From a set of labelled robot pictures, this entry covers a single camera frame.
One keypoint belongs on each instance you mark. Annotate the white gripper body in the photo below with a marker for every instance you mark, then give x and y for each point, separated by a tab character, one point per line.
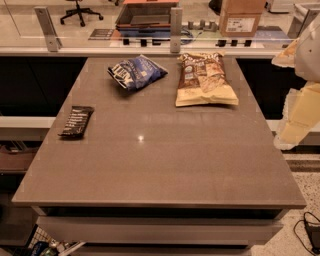
309	59

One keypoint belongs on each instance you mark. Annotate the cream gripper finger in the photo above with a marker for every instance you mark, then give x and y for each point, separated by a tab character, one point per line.
301	112
286	58

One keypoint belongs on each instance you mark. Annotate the blue chip bag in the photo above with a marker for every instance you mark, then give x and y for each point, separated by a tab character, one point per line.
136	73

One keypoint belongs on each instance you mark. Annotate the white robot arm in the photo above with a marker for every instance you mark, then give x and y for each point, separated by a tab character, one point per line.
301	111

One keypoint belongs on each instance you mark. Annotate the yellow brown chip bag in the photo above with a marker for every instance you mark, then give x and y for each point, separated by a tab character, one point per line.
203	81

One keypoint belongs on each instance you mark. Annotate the cardboard box with label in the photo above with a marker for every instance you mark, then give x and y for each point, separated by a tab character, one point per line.
240	18

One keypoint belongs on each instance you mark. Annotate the dark tray bin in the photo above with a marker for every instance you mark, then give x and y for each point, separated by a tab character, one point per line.
146	13

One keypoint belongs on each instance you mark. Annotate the black office chair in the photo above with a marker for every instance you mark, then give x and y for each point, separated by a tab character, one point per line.
79	12

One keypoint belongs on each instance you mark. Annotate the black snack bar wrapper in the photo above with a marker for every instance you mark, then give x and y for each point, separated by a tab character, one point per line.
77	122

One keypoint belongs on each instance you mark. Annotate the grey table drawer front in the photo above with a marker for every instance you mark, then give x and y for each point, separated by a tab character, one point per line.
172	231

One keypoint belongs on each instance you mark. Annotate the right metal glass post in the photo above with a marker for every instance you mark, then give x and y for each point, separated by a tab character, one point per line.
304	15

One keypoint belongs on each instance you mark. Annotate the metal glass post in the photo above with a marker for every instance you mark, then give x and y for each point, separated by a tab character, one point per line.
51	38
304	15
175	29

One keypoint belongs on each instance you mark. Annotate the middle metal glass post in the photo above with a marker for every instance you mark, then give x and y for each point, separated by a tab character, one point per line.
175	29

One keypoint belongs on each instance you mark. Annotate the left metal glass post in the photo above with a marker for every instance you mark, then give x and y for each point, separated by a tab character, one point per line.
51	38

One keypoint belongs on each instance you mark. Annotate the wire basket with items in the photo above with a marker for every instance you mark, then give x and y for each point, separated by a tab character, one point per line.
41	243

